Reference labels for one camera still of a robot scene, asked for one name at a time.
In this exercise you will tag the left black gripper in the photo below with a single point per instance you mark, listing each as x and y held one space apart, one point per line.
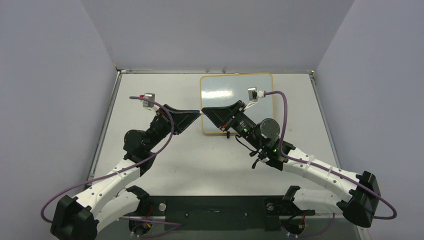
182 119

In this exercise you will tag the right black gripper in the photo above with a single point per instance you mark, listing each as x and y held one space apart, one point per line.
232 117

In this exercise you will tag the yellow framed whiteboard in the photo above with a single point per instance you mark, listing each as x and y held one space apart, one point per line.
226 89

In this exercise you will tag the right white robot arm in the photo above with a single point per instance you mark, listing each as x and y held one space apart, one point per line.
355 196

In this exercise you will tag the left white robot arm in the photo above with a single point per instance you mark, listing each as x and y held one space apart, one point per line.
84 215

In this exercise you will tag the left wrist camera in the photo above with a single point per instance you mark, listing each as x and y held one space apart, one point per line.
148 100

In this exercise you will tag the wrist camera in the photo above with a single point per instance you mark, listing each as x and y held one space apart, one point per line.
254 94
148 100

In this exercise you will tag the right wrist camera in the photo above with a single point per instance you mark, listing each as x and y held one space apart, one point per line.
254 94

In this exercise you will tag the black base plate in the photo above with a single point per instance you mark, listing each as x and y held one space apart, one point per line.
221 213

